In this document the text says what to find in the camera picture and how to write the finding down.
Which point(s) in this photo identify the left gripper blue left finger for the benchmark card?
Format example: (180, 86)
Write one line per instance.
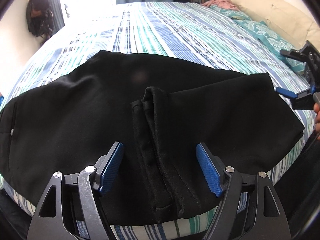
(107, 168)

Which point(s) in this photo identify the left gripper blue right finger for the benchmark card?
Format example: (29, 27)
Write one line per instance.
(212, 168)

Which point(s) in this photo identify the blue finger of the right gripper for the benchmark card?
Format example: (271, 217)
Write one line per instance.
(286, 93)

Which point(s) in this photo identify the black pants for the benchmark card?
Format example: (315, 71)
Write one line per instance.
(159, 108)

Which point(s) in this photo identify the right hand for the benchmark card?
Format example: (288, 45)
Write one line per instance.
(316, 110)

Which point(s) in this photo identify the cream padded headboard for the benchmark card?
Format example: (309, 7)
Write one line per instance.
(283, 18)

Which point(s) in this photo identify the teal patterned pillow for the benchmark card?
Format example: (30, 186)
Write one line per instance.
(274, 42)

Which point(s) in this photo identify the pink cloth on bed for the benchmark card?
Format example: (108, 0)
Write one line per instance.
(223, 4)

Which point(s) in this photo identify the dark clothes hanging on wall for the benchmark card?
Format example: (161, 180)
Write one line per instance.
(39, 18)

